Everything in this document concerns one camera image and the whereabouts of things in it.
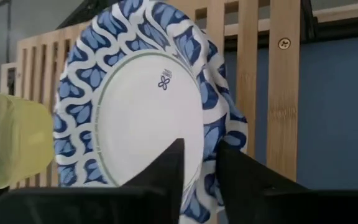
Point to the blue patterned paper plate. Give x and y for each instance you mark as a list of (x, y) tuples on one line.
[(148, 118)]

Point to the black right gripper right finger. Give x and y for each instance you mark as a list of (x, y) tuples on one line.
[(275, 205)]

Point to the blue table mat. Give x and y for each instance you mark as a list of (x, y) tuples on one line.
[(337, 109)]

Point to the black table frame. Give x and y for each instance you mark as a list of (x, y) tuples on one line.
[(337, 29)]

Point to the slatted wooden shelf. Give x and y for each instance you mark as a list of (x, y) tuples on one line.
[(283, 109)]

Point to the yellow plastic cup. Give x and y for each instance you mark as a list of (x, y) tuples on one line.
[(14, 140)]

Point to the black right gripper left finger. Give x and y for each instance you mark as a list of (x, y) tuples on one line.
[(120, 205)]

